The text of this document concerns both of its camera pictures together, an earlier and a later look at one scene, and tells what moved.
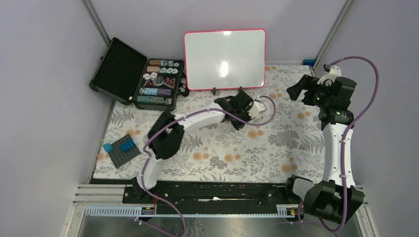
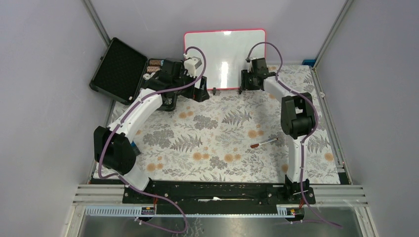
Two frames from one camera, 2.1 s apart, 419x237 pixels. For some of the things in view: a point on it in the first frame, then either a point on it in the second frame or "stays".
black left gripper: x=236 y=125 to x=199 y=94
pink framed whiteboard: x=225 y=59 stays
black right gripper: x=307 y=83 to x=244 y=84
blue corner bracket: x=310 y=62 stays
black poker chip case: x=124 y=73 stays
